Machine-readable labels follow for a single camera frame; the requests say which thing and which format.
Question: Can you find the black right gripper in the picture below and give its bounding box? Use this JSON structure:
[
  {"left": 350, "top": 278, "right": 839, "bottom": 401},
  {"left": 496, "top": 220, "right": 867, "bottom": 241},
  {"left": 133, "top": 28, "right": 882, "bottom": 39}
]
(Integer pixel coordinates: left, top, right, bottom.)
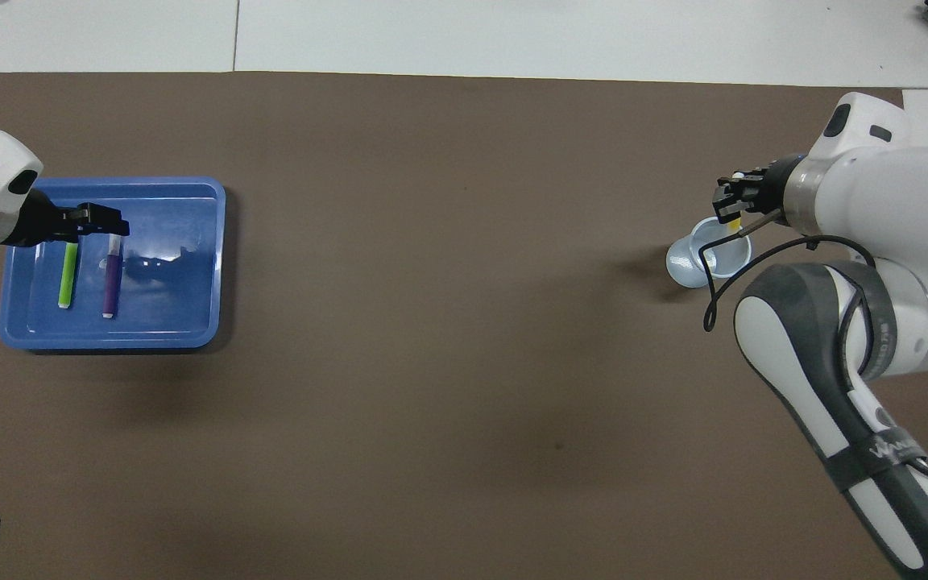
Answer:
[{"left": 714, "top": 155, "right": 805, "bottom": 225}]

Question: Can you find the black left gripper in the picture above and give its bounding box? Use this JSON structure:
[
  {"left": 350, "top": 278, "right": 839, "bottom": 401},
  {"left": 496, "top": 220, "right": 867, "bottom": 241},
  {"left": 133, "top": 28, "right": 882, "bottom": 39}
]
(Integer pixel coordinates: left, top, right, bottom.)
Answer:
[{"left": 9, "top": 189, "right": 131, "bottom": 248}]

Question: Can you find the yellow pen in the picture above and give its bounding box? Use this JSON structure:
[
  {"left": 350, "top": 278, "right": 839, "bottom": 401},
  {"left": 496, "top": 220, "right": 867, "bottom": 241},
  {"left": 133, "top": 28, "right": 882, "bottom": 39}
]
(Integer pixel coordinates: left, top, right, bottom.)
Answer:
[{"left": 728, "top": 171, "right": 748, "bottom": 236}]

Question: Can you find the purple pen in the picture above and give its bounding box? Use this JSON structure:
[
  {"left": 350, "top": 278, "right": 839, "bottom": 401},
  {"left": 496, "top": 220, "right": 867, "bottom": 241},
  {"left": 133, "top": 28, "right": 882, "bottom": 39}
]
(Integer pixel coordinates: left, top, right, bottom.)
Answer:
[{"left": 101, "top": 234, "right": 124, "bottom": 319}]

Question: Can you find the green pen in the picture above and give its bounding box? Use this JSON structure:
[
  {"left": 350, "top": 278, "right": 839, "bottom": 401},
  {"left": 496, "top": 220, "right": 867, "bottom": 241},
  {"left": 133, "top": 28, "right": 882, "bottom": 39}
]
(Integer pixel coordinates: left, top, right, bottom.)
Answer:
[{"left": 58, "top": 242, "right": 80, "bottom": 309}]

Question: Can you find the translucent plastic cup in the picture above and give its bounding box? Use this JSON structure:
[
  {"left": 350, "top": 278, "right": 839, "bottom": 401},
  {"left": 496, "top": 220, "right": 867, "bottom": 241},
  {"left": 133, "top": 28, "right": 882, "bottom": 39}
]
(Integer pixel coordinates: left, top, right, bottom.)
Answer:
[{"left": 665, "top": 216, "right": 755, "bottom": 289}]

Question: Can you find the blue plastic tray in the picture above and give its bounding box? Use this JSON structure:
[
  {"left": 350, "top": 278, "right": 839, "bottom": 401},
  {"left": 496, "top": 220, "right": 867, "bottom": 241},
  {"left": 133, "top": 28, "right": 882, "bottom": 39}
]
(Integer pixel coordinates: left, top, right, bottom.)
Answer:
[{"left": 0, "top": 176, "right": 227, "bottom": 351}]

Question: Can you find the brown table mat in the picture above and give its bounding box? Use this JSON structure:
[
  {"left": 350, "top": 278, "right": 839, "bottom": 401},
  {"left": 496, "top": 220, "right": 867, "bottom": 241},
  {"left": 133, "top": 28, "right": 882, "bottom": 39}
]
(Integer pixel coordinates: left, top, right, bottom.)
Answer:
[{"left": 0, "top": 71, "right": 928, "bottom": 580}]

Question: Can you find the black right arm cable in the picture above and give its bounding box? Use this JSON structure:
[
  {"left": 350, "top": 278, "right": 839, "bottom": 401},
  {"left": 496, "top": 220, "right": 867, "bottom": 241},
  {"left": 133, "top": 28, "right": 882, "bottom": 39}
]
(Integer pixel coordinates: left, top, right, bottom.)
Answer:
[{"left": 698, "top": 209, "right": 928, "bottom": 494}]

